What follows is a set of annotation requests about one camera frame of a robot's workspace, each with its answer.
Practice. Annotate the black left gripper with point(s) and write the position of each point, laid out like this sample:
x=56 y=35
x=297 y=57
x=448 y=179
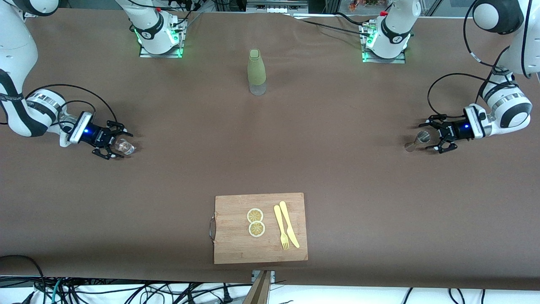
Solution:
x=454 y=130

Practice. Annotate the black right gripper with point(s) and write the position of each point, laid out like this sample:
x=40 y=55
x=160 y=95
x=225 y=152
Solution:
x=96 y=135

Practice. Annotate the clear glass beaker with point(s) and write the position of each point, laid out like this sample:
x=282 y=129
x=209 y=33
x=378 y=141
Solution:
x=125 y=147

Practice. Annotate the metal jigger measuring cup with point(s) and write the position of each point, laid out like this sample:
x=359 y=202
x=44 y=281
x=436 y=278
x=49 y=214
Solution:
x=422 y=137

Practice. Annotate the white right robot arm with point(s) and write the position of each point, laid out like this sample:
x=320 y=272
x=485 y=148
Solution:
x=17 y=55

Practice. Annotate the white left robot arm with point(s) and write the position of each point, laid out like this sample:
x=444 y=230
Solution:
x=514 y=55

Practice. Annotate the brown table cover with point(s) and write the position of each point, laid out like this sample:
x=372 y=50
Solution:
x=126 y=211

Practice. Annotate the bamboo cutting board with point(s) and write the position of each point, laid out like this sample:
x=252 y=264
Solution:
x=232 y=236

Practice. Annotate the green sleeved glass bottle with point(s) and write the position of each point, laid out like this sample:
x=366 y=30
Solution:
x=256 y=69

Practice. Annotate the lemon slice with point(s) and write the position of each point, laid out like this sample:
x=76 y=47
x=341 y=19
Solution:
x=256 y=229
x=255 y=215

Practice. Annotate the yellow plastic knife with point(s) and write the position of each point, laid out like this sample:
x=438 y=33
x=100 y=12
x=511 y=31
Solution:
x=287 y=219

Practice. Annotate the yellow plastic fork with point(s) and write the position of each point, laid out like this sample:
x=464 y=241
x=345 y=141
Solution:
x=279 y=219

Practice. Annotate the wooden beam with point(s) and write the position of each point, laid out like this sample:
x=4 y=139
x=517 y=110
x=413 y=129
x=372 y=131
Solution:
x=258 y=293

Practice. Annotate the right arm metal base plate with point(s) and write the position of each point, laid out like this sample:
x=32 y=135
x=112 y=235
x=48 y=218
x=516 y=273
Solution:
x=179 y=46

